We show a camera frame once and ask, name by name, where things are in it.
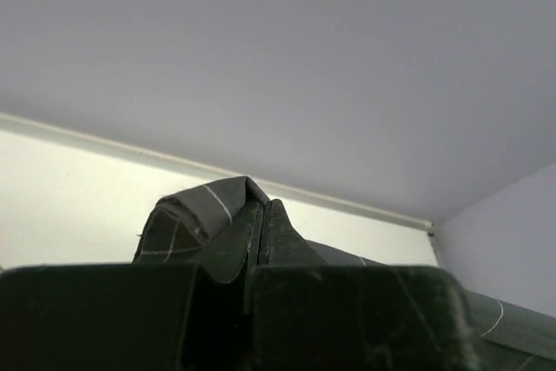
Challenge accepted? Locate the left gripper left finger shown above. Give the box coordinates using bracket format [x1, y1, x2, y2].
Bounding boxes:
[1, 202, 263, 370]

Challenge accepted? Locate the dark checked cloth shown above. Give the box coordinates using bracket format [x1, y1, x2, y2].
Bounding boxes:
[133, 176, 555, 370]

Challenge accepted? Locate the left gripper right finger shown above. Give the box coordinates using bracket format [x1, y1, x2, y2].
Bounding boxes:
[249, 200, 482, 370]

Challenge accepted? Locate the metal table edge rail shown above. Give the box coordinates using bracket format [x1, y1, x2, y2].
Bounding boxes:
[1, 112, 434, 234]

